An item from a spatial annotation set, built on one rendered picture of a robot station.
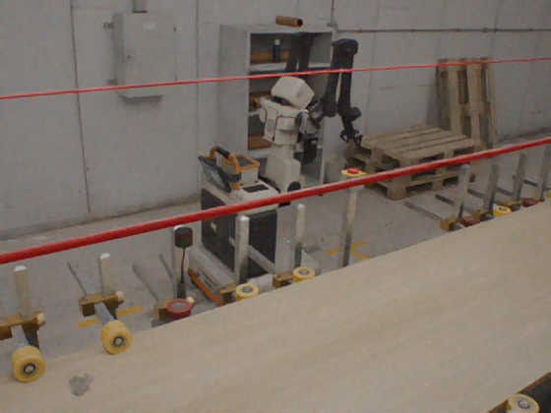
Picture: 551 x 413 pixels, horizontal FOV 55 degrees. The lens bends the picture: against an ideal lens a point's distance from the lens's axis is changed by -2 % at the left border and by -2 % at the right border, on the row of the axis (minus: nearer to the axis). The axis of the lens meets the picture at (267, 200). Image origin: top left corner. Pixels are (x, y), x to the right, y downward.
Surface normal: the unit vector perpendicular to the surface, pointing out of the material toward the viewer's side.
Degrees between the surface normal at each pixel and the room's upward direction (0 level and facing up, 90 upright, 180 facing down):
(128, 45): 90
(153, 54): 90
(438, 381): 0
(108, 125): 90
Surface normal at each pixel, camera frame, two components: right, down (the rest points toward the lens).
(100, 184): 0.55, 0.34
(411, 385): 0.04, -0.92
